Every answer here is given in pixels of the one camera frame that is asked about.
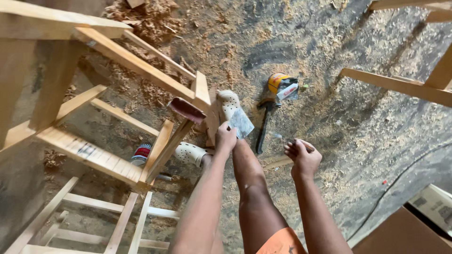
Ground person's left hand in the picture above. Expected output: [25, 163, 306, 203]
[215, 121, 238, 151]

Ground person's right hand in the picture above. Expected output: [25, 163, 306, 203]
[283, 138, 323, 178]

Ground grey sandpaper sheet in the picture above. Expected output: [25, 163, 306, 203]
[228, 107, 255, 140]

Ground thin wooden stick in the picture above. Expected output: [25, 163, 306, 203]
[263, 157, 294, 172]

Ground white perforated clog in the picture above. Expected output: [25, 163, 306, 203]
[216, 90, 241, 123]
[173, 142, 215, 168]

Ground black hammer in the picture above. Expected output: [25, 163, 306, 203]
[255, 98, 282, 155]

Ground reddish brown sandpaper piece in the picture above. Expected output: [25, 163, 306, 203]
[167, 97, 207, 125]

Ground white tube in plastic wrap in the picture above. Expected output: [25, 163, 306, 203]
[276, 78, 299, 102]

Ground person's bare leg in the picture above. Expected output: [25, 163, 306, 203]
[232, 138, 291, 254]

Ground red and white can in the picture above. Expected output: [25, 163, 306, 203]
[130, 143, 153, 167]

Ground orange shorts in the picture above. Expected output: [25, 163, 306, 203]
[256, 227, 307, 254]

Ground pile of wood shavings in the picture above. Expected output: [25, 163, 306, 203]
[102, 0, 184, 44]

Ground brown cardboard box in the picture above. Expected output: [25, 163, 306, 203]
[352, 206, 452, 254]

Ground white printed carton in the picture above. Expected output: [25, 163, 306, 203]
[408, 183, 452, 233]

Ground black cable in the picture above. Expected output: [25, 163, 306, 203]
[347, 142, 452, 242]

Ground upturned wooden stool frame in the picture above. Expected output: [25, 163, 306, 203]
[0, 0, 212, 193]

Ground wooden frame with slanted rails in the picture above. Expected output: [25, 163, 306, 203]
[340, 0, 452, 108]

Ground pale wooden ladder-like frame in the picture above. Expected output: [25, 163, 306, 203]
[4, 176, 181, 254]

